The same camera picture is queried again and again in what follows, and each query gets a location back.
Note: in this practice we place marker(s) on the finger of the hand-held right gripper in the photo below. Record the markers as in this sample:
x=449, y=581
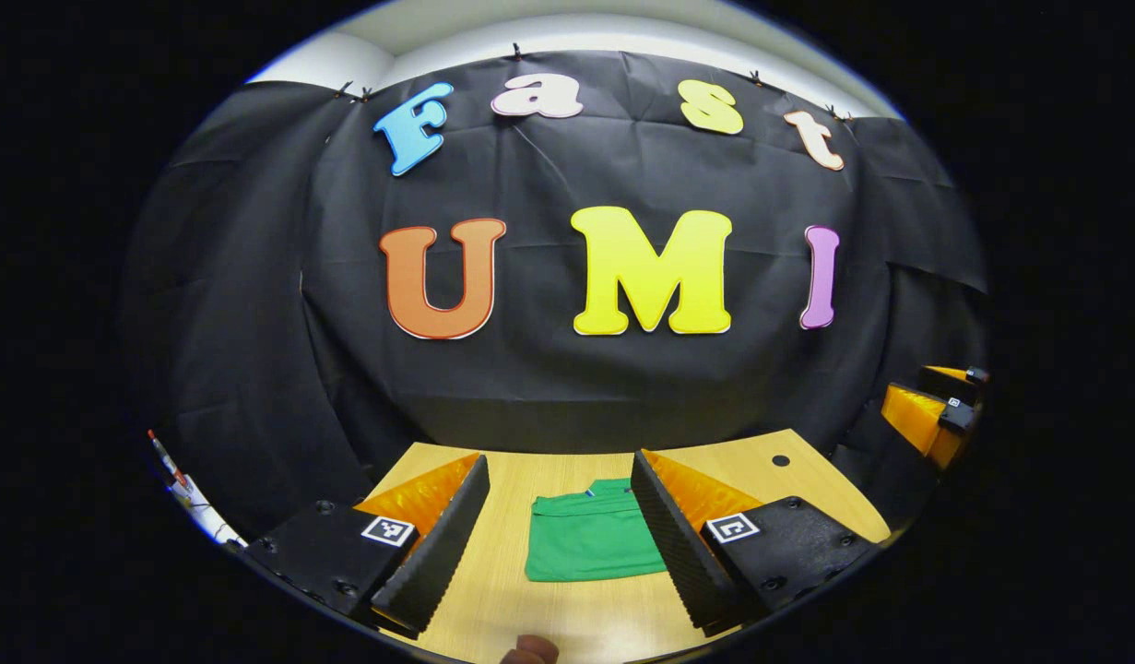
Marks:
x=945, y=380
x=913, y=415

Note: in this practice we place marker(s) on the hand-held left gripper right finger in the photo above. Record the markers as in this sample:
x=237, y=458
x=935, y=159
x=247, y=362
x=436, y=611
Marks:
x=687, y=563

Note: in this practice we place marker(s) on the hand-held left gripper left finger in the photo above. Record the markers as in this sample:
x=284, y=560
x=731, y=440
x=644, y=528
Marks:
x=443, y=553

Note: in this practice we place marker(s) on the green T-shirt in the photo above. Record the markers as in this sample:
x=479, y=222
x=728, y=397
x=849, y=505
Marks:
x=585, y=544

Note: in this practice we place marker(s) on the black backdrop cloth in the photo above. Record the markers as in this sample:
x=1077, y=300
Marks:
x=530, y=387

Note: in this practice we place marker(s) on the white and red object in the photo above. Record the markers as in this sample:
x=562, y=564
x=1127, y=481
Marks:
x=198, y=507

